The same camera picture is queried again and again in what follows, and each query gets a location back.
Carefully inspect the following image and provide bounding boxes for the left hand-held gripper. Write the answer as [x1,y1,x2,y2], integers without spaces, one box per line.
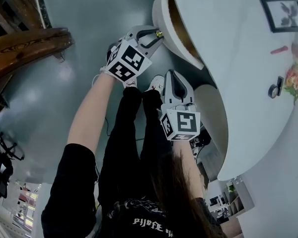
[105,25,164,83]

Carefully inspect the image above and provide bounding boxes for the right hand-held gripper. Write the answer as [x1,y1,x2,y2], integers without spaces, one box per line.
[160,69,201,141]

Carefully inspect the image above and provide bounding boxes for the white drawer with wooden inside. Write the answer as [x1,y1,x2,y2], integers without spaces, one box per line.
[151,0,205,70]

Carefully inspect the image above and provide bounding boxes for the person's right forearm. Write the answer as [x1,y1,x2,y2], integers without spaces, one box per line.
[174,140,205,201]

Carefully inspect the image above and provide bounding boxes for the person's left forearm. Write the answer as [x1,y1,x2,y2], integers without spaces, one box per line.
[67,72,115,147]

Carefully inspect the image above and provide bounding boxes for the grey open shelf unit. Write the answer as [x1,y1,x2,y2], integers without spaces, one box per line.
[208,177,255,224]

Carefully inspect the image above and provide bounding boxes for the person's white right shoe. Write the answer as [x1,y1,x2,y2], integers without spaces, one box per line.
[145,75,165,93]

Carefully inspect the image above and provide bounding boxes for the person's white shoe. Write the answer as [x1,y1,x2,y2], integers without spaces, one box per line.
[124,77,139,89]
[145,75,165,93]

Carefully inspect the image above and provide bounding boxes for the person's white left shoe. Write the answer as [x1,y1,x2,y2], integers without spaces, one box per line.
[124,77,139,89]

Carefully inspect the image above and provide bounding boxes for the black device under desk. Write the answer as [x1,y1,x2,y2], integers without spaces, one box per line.
[191,125,212,156]

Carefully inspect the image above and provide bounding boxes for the white desk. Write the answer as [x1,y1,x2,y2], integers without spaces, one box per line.
[151,0,298,182]

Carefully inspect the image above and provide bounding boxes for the person's black trousers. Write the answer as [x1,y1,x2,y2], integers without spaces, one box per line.
[97,86,176,208]

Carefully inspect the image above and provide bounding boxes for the small black round clock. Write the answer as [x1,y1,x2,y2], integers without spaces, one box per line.
[268,76,285,100]

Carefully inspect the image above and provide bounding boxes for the pink pen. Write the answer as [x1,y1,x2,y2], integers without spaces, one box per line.
[270,46,289,55]

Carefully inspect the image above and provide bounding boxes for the bunch of artificial flowers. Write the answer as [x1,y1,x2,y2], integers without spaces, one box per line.
[284,43,298,106]

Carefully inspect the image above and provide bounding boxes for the brown wooden furniture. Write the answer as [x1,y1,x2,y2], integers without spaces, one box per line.
[0,0,75,123]

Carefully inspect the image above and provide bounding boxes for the person's black printed shirt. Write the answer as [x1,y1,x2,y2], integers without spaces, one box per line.
[41,143,228,238]

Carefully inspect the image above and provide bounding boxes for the black office chair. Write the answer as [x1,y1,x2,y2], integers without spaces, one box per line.
[0,131,25,202]

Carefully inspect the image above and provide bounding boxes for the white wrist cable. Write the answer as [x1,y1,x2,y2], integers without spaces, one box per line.
[91,66,115,87]

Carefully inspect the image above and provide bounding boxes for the thin black floor cable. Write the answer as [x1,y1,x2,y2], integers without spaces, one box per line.
[104,117,146,141]

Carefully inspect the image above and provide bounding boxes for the grey picture frame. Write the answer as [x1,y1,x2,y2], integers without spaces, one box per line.
[259,0,298,34]

